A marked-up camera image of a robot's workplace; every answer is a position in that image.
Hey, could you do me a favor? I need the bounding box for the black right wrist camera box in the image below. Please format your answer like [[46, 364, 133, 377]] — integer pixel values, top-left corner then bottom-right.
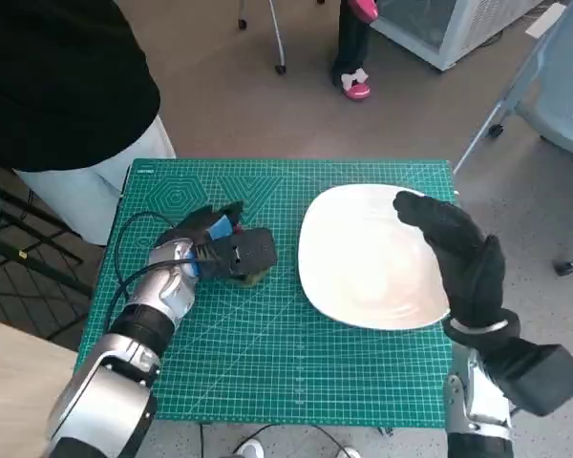
[[481, 333, 573, 417]]

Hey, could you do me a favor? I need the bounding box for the white metal cabinet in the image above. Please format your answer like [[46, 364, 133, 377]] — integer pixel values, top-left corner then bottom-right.
[[370, 0, 546, 73]]

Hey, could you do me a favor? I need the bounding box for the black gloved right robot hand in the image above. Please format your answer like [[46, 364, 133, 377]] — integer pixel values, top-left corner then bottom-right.
[[392, 190, 508, 329]]

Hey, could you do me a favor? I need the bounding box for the green cutting mat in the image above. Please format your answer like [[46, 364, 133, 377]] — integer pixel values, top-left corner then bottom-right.
[[74, 158, 456, 429]]

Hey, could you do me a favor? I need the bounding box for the blue-grey mesh chair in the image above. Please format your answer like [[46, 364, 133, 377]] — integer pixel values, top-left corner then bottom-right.
[[452, 0, 573, 277]]

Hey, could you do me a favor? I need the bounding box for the metal frame with castors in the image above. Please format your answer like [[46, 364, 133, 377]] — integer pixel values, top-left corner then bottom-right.
[[237, 0, 288, 75]]

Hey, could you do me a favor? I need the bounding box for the red toy grape bunch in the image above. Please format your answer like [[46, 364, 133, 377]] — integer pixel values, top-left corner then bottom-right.
[[232, 223, 271, 289]]

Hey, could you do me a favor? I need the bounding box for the black floor cable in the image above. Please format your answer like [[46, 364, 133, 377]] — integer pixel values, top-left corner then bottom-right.
[[198, 421, 345, 458]]

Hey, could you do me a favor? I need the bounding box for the light wooden desk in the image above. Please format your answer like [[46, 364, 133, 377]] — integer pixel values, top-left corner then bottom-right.
[[0, 314, 81, 458]]

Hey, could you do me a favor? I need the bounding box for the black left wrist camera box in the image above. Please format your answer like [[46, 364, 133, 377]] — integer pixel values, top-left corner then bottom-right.
[[198, 227, 279, 281]]

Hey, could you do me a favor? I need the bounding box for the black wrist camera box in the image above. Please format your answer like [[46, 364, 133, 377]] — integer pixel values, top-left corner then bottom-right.
[[198, 227, 279, 281], [481, 333, 573, 417]]

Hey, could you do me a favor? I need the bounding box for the black metal frame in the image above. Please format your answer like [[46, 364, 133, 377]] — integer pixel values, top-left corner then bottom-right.
[[0, 183, 96, 298]]

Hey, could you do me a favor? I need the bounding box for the pink object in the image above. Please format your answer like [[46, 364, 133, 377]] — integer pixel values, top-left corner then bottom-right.
[[350, 0, 379, 22]]

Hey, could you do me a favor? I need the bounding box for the white paper tag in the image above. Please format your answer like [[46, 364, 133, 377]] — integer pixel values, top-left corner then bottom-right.
[[524, 6, 565, 39]]

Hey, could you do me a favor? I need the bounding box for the white plate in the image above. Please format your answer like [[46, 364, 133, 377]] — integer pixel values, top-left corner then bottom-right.
[[297, 183, 453, 332]]

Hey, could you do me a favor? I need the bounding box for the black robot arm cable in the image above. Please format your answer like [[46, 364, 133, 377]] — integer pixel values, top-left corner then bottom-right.
[[105, 211, 202, 335]]

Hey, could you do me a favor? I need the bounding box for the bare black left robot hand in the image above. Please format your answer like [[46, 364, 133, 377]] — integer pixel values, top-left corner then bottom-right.
[[170, 200, 247, 245]]

